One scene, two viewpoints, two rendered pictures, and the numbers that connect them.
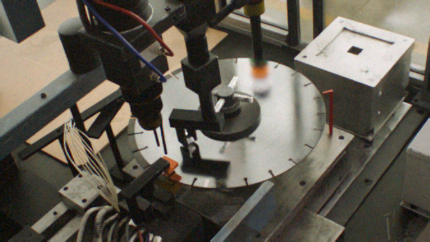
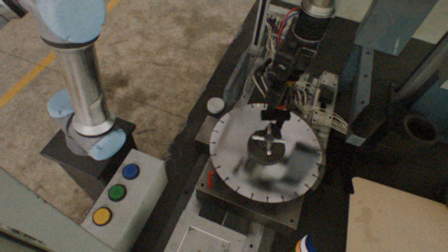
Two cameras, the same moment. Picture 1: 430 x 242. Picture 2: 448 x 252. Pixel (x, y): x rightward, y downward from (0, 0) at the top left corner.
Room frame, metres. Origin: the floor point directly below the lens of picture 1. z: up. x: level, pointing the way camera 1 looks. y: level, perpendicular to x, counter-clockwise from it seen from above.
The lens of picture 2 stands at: (1.07, -0.34, 1.64)
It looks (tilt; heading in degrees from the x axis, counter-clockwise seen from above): 55 degrees down; 152
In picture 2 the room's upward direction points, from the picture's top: 6 degrees clockwise
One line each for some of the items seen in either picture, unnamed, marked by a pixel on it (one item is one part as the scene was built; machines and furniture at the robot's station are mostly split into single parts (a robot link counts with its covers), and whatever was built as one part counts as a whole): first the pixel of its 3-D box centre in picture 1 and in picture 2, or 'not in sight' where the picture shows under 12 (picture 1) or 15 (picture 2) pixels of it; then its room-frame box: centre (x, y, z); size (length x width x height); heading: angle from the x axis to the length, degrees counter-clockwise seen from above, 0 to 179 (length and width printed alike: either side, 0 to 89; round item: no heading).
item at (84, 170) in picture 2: not in sight; (114, 178); (0.40, -0.53, 0.37); 0.40 x 0.40 x 0.75; 45
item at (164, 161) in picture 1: (152, 189); (281, 101); (0.63, 0.12, 0.95); 0.10 x 0.03 x 0.07; 135
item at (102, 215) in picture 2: not in sight; (102, 216); (0.77, -0.50, 0.90); 0.04 x 0.04 x 0.02
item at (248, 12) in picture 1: (253, 4); not in sight; (1.06, -0.11, 0.98); 0.05 x 0.04 x 0.03; 45
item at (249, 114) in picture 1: (228, 109); (267, 145); (0.77, -0.02, 0.96); 0.11 x 0.11 x 0.03
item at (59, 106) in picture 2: not in sight; (73, 112); (0.41, -0.53, 0.91); 0.13 x 0.12 x 0.14; 27
